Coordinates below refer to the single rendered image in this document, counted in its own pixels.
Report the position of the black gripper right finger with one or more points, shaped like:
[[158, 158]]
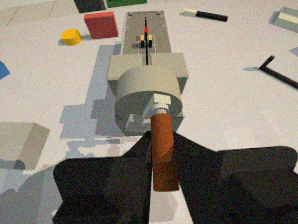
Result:
[[203, 174]]

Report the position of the blue block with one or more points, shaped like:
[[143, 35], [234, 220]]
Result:
[[3, 71]]

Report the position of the black l-shaped rod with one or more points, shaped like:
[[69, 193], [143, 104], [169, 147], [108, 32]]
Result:
[[276, 74]]

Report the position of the yellow short cylinder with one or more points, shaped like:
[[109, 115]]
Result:
[[71, 37]]

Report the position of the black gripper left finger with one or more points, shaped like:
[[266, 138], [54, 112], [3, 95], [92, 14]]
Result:
[[131, 174]]

